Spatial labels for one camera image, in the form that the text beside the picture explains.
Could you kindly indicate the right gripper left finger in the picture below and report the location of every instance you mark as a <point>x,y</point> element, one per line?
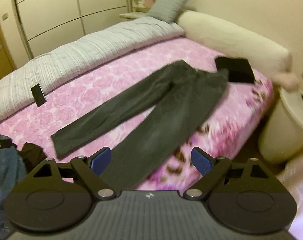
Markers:
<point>88,171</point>

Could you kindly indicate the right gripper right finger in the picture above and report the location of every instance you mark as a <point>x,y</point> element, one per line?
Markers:
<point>212,171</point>

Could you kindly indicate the dark grey jeans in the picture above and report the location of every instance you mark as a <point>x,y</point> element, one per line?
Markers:
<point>180,99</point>

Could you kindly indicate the blue denim jeans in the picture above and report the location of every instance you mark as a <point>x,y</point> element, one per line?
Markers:
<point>12,171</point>

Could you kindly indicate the black folded garment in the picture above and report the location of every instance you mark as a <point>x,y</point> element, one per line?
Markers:
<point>32,155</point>

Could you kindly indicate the black smartphone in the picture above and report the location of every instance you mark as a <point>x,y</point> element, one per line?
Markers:
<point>38,95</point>

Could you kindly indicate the pink rose blanket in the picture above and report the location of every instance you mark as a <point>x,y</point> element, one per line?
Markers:
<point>224,133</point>

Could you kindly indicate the white round bin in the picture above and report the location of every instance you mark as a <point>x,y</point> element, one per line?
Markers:
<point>282,137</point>

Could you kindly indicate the white striped duvet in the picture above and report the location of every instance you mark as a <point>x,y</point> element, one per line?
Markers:
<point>73,59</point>

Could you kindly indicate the black folded cloth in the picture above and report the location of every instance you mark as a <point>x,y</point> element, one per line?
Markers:
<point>240,70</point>

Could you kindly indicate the cream sliding wardrobe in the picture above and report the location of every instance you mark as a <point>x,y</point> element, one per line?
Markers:
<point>48,24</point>

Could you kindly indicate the white bedside shelf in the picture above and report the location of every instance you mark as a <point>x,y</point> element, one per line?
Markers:
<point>137,9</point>

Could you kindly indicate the grey striped pillow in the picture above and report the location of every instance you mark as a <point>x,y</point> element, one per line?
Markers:
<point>166,10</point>

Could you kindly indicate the wall light switch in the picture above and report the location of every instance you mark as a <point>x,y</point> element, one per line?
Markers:
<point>5,16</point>

